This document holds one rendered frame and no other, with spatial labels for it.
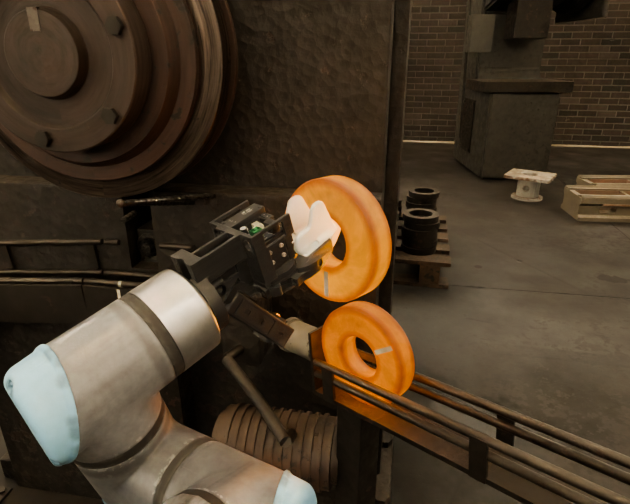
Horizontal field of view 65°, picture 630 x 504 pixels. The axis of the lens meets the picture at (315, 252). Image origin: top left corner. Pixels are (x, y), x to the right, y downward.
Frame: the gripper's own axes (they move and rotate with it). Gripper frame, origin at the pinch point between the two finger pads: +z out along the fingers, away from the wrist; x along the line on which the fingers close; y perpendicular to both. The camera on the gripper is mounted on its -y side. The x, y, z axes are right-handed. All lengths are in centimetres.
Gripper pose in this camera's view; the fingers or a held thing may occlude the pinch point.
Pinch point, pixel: (333, 224)
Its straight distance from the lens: 60.0
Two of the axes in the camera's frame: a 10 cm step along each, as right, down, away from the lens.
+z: 6.8, -5.1, 5.3
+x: -7.1, -2.6, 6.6
